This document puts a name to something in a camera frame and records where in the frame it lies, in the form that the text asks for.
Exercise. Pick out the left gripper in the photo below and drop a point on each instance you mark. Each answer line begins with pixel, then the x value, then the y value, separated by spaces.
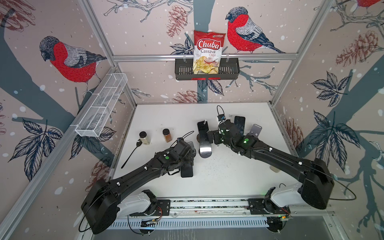
pixel 190 156

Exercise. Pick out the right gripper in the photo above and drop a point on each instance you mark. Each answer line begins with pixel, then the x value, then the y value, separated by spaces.
pixel 215 135

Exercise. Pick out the black phone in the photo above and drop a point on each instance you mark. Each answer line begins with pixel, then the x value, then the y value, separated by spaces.
pixel 240 123
pixel 187 171

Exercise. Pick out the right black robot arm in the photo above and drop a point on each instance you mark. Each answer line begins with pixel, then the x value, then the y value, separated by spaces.
pixel 315 183

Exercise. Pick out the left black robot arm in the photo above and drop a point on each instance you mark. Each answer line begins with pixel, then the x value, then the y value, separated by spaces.
pixel 101 205

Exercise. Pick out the orange spice jar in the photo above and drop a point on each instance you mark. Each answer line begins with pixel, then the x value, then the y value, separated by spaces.
pixel 167 135

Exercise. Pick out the pale spice jar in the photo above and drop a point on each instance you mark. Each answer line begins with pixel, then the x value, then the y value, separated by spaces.
pixel 144 137

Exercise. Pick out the black spoon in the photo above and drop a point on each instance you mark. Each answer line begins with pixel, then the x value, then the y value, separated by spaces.
pixel 138 144

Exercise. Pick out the Chuba cassava chips bag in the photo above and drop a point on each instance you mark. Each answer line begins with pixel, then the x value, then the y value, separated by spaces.
pixel 208 49

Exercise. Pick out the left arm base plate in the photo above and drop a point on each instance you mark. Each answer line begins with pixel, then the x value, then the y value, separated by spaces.
pixel 157 209

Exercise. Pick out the black wire wall basket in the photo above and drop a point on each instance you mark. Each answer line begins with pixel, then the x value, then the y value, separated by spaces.
pixel 189 70

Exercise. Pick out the aluminium rail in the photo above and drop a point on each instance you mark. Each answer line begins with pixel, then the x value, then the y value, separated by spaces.
pixel 208 208

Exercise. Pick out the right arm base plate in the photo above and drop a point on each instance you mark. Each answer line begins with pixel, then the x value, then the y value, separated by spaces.
pixel 266 207

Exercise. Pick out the white mesh wall basket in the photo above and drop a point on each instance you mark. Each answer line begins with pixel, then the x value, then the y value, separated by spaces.
pixel 98 113

